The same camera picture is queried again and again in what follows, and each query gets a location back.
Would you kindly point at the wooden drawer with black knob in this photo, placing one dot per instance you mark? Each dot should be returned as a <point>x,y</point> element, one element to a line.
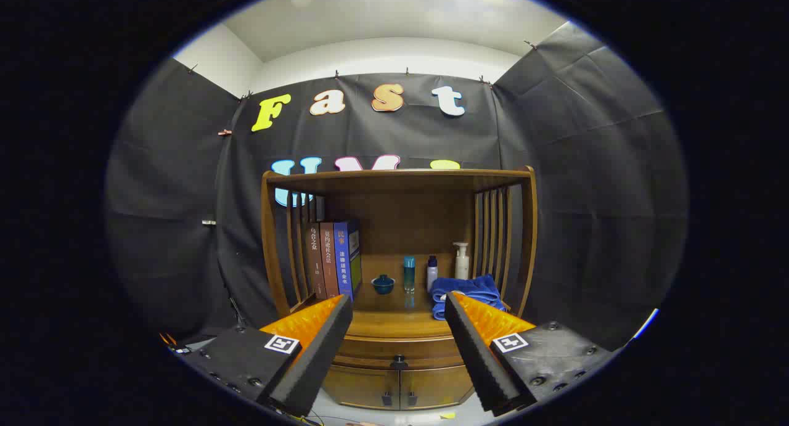
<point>382,352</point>

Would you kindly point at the reddish brown book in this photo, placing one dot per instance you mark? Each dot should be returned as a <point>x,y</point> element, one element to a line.
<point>329,259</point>

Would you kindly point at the white bottle with blue cap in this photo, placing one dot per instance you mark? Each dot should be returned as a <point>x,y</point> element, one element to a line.
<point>432,277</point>

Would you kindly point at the thick blue book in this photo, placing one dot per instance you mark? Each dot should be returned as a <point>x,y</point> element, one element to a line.
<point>344,259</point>

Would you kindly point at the wooden countertop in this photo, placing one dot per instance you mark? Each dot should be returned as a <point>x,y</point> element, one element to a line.
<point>394,321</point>

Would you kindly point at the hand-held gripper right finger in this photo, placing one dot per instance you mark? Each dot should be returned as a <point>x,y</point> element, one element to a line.
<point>478,358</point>

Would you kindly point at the blue glass bottle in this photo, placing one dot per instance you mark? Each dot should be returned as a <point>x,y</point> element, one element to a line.
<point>409,275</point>

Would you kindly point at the dark brown book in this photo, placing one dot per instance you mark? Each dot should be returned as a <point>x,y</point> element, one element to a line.
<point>315,259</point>

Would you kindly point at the wooden cabinet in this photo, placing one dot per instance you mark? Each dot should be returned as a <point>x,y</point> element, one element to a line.
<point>400,222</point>

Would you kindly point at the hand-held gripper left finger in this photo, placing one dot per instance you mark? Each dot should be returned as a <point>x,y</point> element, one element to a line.
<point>320,358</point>

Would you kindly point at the folded blue towel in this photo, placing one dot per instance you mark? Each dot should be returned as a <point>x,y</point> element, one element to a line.
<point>468,289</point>

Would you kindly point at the white pump bottle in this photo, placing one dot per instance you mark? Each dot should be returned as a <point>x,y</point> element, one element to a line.
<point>461,266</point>

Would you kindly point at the wooden cabinet door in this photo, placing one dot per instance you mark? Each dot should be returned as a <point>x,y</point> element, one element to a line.
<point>357,386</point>
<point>434,386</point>

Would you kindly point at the blue lidded teacup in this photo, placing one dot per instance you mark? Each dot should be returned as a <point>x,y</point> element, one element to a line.
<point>383,284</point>

